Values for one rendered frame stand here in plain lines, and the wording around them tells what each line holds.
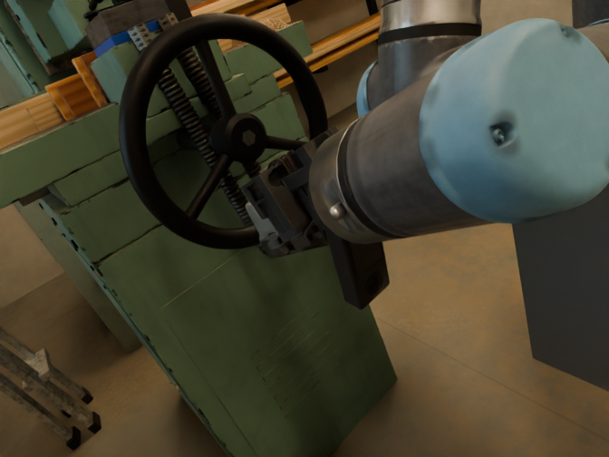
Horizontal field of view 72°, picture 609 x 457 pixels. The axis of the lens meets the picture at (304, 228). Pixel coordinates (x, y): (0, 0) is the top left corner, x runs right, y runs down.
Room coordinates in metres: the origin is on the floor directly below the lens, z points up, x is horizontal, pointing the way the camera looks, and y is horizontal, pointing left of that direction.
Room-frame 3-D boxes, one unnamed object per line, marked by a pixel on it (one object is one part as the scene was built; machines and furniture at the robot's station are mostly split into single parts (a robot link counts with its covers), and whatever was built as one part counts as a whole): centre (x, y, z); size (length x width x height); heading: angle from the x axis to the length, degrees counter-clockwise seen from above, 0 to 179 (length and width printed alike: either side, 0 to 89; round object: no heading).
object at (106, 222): (0.94, 0.26, 0.76); 0.57 x 0.45 x 0.09; 29
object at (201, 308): (0.94, 0.26, 0.36); 0.58 x 0.45 x 0.71; 29
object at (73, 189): (0.79, 0.17, 0.82); 0.40 x 0.21 x 0.04; 119
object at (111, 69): (0.67, 0.10, 0.91); 0.15 x 0.14 x 0.09; 119
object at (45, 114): (0.90, 0.10, 0.92); 0.55 x 0.02 x 0.04; 119
